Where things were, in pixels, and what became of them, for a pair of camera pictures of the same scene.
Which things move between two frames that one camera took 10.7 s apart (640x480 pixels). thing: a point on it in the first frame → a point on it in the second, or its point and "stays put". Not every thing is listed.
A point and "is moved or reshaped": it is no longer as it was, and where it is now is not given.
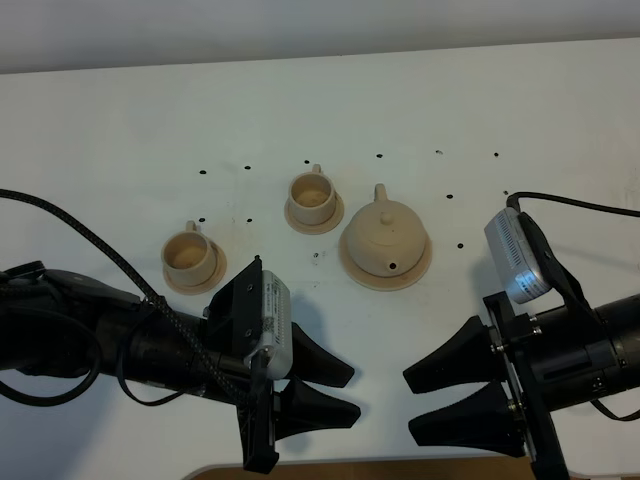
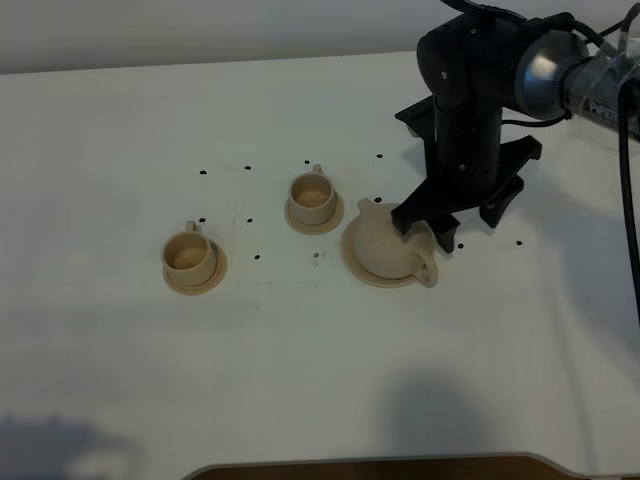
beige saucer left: x=214 y=279 stays put
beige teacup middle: x=312 y=197 stays put
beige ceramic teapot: x=385 y=237 is moved or reshaped
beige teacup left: x=188 y=258 stays put
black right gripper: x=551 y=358 → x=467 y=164
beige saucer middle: x=327 y=226 stays put
